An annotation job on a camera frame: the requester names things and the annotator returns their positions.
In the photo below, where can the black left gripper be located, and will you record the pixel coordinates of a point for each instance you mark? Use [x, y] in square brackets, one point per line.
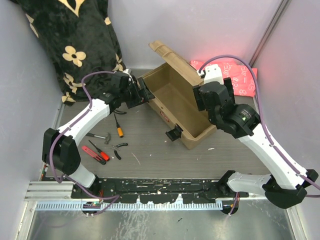
[141, 95]

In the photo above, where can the tan plastic tool case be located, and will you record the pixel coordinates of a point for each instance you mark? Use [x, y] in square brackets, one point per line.
[172, 85]

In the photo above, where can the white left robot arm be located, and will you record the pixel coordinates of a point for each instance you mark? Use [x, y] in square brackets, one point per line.
[60, 146]

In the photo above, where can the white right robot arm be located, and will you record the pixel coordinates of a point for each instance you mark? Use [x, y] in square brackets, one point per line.
[285, 185]

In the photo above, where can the black long nose pliers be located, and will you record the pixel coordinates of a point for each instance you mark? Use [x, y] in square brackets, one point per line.
[119, 112]

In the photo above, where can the small steel claw hammer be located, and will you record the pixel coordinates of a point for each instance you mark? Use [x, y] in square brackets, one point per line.
[106, 138]

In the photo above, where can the small black pliers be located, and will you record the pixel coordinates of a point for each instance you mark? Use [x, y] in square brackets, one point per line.
[116, 149]

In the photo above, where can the red black screwdriver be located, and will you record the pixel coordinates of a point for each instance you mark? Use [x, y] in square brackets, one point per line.
[102, 153]

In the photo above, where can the red utility knife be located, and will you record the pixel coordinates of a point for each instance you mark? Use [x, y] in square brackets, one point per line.
[93, 154]

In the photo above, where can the black floral plush blanket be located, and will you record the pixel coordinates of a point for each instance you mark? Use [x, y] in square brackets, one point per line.
[80, 41]

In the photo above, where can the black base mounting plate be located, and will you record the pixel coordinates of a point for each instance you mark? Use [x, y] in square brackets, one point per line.
[161, 191]

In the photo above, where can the pink printed cloth bag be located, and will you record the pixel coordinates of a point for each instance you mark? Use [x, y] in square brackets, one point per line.
[242, 80]

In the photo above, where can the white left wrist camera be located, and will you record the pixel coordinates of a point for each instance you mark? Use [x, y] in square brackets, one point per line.
[127, 72]

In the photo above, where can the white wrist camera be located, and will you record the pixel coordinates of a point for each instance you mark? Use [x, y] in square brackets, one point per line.
[127, 72]
[212, 73]

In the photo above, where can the orange handle screwdriver left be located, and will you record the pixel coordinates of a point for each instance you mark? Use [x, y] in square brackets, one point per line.
[119, 129]

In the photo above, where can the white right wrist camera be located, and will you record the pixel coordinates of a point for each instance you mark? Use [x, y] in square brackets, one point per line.
[212, 73]

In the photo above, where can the white slotted cable duct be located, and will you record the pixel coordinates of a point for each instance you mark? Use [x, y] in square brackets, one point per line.
[83, 206]

